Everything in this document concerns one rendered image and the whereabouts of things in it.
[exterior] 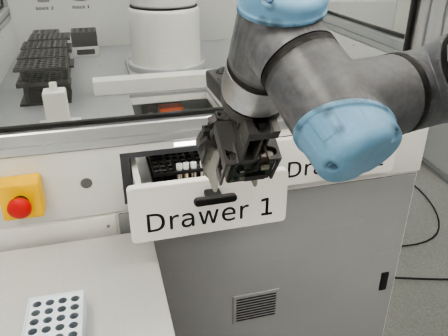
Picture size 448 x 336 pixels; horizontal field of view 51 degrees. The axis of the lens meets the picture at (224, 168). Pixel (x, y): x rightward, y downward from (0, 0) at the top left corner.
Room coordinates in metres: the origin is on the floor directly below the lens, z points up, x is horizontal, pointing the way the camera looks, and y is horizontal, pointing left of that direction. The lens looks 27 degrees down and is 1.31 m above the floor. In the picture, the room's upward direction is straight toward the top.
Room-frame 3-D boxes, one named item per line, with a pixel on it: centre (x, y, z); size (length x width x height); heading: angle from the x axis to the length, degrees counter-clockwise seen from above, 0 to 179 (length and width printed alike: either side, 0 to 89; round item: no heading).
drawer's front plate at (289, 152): (0.92, -0.25, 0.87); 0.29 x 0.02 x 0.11; 105
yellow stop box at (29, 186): (0.74, 0.37, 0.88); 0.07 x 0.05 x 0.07; 105
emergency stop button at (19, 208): (0.71, 0.36, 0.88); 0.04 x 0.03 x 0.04; 105
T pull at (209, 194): (0.69, 0.02, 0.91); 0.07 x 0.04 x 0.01; 105
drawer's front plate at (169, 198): (0.72, 0.02, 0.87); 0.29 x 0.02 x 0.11; 105
